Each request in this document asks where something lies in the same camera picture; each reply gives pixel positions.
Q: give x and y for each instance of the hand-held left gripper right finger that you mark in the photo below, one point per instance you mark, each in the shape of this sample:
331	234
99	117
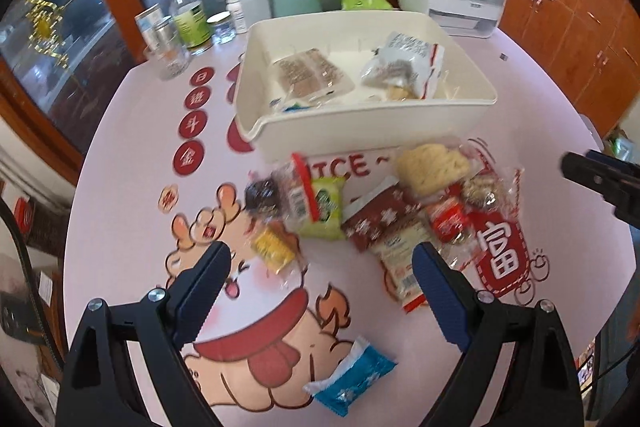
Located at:
440	297

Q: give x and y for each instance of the white blueberry print packet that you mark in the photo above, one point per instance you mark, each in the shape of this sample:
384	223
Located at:
290	106

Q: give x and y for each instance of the clear packet with red stripe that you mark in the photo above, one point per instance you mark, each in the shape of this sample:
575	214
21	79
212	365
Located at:
295	187

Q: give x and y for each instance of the small glass jar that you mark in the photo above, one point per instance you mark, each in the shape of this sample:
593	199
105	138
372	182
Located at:
222	29

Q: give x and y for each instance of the white plastic bin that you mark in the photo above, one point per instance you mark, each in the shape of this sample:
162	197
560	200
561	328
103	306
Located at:
370	127

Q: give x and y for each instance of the clear nut bar packet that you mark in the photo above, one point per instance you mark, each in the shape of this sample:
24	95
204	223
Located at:
487	192

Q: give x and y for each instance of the blue and white snack packet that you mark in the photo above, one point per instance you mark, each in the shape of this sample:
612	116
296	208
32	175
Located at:
352	379

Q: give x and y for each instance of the green snack packet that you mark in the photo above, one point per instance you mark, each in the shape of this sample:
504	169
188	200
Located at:
325	209

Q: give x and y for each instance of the dark purple snack packet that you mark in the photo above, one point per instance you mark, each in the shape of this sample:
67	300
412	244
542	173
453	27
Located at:
261	194

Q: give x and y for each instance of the large white crinkled snack bag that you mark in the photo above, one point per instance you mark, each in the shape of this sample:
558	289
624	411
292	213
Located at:
410	57

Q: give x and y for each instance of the green tissue pack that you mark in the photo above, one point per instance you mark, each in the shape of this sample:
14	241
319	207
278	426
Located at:
367	0

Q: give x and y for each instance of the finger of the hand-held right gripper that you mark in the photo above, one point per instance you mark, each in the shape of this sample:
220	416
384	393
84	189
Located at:
595	177
615	163

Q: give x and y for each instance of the glass bottle with green label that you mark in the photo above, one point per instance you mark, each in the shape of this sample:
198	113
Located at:
190	19

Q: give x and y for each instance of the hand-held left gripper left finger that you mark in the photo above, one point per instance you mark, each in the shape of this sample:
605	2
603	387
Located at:
200	294

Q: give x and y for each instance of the small white carton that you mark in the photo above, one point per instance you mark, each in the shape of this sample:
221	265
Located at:
147	24

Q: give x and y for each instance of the white pill bottle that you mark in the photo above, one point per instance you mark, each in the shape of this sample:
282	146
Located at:
236	14

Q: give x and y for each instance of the white plastic bottle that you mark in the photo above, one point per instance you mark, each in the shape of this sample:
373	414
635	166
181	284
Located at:
257	4

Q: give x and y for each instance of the small metal canister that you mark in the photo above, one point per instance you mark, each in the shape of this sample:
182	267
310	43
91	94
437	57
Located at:
166	34

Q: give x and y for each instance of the red bucket lid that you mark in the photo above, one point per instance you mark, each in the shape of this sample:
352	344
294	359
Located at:
22	214

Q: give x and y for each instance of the gold door ornament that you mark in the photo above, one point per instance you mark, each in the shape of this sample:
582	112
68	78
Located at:
45	24

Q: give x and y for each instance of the red square snack packet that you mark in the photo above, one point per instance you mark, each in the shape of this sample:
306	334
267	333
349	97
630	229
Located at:
447	219

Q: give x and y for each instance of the wooden cabinet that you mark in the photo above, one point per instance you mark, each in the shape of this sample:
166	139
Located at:
565	37

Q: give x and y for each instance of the beige packet with red ends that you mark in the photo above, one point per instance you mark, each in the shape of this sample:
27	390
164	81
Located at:
402	267

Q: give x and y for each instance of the yellow snack packet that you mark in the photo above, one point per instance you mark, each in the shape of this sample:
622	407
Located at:
272	247

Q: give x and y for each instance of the clear packet of brown crackers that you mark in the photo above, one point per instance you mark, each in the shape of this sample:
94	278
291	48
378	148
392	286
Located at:
307	74

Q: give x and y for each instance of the clear drinking glass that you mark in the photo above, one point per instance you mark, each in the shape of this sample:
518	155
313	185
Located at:
167	62

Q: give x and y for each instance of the dark red snowflake packet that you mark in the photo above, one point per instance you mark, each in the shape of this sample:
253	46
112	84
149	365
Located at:
385	217

